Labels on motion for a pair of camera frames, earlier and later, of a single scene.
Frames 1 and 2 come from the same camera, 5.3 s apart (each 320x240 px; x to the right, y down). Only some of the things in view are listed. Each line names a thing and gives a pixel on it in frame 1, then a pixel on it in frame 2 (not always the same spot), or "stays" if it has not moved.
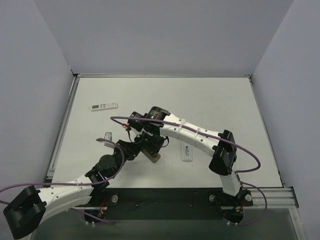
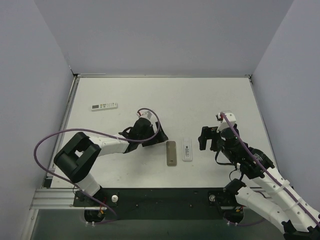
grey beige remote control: [153, 158] -> [171, 148]
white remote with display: [104, 106] stays
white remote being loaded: [187, 151] stays
